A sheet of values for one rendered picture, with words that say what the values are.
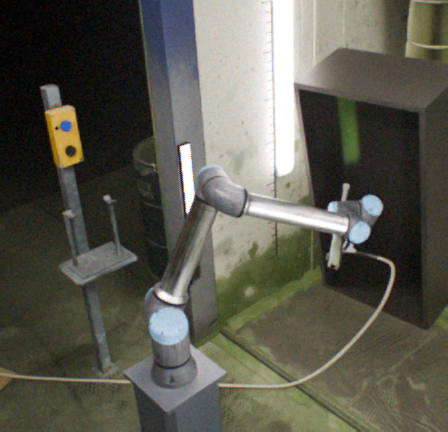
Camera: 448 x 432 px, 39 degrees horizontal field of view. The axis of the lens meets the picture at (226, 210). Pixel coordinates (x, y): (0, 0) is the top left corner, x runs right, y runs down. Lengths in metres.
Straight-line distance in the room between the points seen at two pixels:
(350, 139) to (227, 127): 0.62
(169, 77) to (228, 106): 0.41
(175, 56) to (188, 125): 0.35
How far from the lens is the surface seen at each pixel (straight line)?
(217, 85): 3.12
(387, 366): 3.56
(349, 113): 3.07
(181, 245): 2.46
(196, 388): 2.57
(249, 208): 2.27
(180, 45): 2.94
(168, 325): 2.45
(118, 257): 3.10
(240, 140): 3.31
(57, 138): 2.86
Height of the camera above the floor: 2.43
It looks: 29 degrees down
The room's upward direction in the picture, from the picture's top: 4 degrees counter-clockwise
